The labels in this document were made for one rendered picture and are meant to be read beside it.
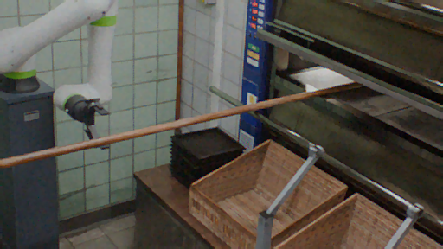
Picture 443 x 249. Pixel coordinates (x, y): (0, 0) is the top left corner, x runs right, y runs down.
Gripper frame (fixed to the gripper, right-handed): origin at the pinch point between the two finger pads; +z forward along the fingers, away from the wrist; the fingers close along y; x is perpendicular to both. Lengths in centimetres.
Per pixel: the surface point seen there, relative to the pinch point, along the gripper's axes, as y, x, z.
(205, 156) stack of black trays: 41, -65, -30
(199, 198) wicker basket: 50, -50, -11
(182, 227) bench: 68, -46, -18
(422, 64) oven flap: -31, -100, 60
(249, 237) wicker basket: 49, -51, 26
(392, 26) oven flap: -40, -103, 40
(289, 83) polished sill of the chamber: 3, -100, -14
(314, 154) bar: 4, -62, 47
